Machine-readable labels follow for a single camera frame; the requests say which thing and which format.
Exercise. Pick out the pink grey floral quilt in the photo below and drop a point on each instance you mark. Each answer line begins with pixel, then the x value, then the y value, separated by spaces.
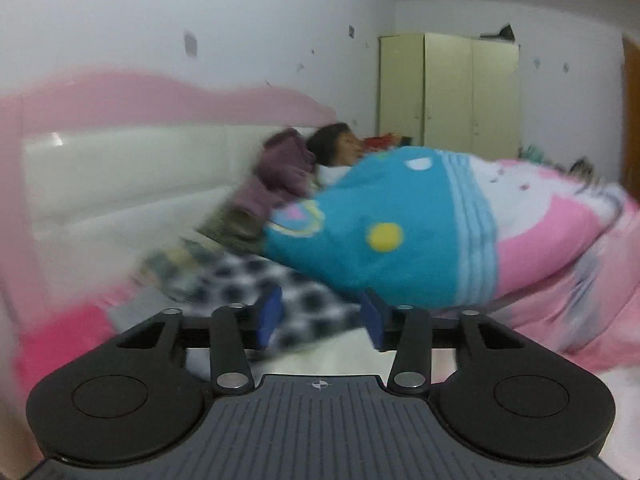
pixel 590 310

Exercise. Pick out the pink floral bed sheet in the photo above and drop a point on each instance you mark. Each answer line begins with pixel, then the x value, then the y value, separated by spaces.
pixel 55 340

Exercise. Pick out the black white checkered cloth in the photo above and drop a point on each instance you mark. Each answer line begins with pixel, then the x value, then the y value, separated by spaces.
pixel 240 280

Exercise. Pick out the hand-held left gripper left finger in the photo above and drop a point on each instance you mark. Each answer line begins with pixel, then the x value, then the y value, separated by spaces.
pixel 270 312

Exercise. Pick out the wooden door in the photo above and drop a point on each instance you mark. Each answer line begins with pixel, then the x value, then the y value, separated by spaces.
pixel 631 110

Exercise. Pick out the teal pink plush blanket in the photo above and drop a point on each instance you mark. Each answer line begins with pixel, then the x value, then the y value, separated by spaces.
pixel 400 210

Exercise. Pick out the dark patterned cloth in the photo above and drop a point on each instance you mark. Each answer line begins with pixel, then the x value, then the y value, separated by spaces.
pixel 235 222

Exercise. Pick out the purple cloth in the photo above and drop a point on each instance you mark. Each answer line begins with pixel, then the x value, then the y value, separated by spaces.
pixel 280 165

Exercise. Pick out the red cloth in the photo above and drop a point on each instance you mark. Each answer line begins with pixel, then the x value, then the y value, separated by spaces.
pixel 385 141

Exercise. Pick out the white padded pink headboard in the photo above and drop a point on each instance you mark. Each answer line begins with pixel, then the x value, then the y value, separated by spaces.
pixel 125 160

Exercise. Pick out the dark object on wardrobe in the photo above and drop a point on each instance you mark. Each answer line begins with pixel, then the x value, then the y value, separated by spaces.
pixel 505 32

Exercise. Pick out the pale yellow wardrobe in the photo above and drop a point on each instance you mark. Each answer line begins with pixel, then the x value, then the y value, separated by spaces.
pixel 450 95

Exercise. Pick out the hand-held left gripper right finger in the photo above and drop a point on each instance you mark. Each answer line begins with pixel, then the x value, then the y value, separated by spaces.
pixel 372 317

